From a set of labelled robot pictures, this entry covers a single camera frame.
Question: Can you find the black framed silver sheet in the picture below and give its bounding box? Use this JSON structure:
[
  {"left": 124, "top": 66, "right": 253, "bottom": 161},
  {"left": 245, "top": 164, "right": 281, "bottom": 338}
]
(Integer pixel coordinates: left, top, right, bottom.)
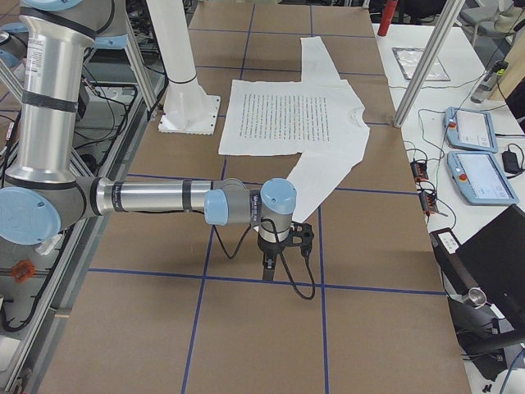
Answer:
[{"left": 392, "top": 47, "right": 450, "bottom": 81}]

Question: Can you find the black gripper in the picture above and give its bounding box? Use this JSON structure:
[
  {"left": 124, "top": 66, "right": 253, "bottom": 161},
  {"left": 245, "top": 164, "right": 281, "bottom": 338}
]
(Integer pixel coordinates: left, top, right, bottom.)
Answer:
[{"left": 258, "top": 236, "right": 284, "bottom": 281}]

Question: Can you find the black laptop computer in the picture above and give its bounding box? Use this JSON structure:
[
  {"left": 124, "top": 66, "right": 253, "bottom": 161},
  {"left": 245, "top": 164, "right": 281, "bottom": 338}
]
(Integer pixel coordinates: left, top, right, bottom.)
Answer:
[{"left": 430, "top": 204, "right": 524, "bottom": 330}]

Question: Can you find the white central pedestal column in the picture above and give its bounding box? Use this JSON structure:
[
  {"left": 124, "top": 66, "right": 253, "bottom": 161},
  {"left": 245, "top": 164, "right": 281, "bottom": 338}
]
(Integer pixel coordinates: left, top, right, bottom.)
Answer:
[{"left": 147, "top": 0, "right": 221, "bottom": 135}]

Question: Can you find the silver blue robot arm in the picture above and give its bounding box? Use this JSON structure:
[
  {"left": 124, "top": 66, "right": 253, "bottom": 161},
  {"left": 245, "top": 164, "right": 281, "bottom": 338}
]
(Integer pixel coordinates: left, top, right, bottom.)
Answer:
[{"left": 1, "top": 1, "right": 297, "bottom": 281}]

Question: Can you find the red cylinder bottle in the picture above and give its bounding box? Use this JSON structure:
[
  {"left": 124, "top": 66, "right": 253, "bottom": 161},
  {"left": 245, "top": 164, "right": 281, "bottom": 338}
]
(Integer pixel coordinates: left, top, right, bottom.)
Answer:
[{"left": 377, "top": 0, "right": 398, "bottom": 37}]

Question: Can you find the orange connector part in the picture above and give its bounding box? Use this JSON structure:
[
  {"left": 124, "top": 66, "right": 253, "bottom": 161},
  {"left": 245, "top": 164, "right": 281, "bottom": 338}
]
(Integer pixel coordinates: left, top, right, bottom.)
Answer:
[{"left": 11, "top": 259, "right": 35, "bottom": 283}]

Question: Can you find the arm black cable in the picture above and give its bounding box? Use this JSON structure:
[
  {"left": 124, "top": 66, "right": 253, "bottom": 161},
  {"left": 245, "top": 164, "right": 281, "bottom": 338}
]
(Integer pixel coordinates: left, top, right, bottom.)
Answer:
[{"left": 212, "top": 219, "right": 317, "bottom": 301}]

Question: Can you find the near blue teach pendant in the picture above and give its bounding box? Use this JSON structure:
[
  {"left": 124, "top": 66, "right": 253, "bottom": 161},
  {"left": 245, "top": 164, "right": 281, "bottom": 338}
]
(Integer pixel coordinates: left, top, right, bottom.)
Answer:
[{"left": 446, "top": 151, "right": 519, "bottom": 206}]

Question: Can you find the blue teach pendant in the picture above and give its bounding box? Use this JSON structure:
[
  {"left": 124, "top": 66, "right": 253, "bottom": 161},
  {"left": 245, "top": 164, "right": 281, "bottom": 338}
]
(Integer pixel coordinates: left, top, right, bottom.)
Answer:
[
  {"left": 444, "top": 107, "right": 498, "bottom": 153},
  {"left": 446, "top": 151, "right": 519, "bottom": 206}
]

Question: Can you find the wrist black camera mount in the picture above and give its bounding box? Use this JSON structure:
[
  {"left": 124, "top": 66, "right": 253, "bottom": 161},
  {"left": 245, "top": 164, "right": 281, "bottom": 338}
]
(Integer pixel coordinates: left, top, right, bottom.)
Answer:
[{"left": 286, "top": 222, "right": 314, "bottom": 258}]

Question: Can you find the far blue teach pendant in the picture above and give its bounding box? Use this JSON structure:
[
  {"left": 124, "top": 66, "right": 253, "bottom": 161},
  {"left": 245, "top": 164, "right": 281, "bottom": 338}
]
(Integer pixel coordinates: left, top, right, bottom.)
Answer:
[{"left": 444, "top": 107, "right": 498, "bottom": 153}]

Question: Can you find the orange black electronics module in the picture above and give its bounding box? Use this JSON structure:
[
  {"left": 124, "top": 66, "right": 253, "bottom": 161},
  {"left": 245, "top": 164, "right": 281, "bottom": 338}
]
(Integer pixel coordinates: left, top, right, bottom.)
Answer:
[
  {"left": 410, "top": 160, "right": 429, "bottom": 183},
  {"left": 418, "top": 190, "right": 439, "bottom": 216}
]

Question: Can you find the aluminium frame post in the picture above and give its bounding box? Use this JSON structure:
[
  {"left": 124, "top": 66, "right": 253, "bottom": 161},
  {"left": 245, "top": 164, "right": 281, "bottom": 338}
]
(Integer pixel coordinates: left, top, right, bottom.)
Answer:
[{"left": 393, "top": 0, "right": 465, "bottom": 128}]

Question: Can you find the black power adapter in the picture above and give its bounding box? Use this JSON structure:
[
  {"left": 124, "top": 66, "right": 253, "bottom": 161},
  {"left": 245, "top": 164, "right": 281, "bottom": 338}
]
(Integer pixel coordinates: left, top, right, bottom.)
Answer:
[{"left": 502, "top": 150, "right": 523, "bottom": 175}]

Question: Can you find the white printed t-shirt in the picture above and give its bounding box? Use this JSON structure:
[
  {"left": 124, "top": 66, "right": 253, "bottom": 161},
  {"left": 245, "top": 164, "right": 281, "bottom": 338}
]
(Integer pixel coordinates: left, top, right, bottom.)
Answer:
[{"left": 218, "top": 36, "right": 369, "bottom": 222}]

